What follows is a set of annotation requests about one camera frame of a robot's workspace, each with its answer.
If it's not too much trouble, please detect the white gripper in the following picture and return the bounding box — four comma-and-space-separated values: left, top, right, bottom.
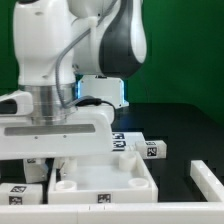
0, 90, 115, 177

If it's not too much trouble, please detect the white square tabletop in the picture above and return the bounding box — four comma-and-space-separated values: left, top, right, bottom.
48, 151, 158, 204

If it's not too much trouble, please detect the white marker plate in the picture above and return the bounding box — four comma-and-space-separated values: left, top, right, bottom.
112, 132, 145, 151

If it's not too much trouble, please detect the grey braided cable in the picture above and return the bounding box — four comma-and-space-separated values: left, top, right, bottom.
54, 0, 118, 110

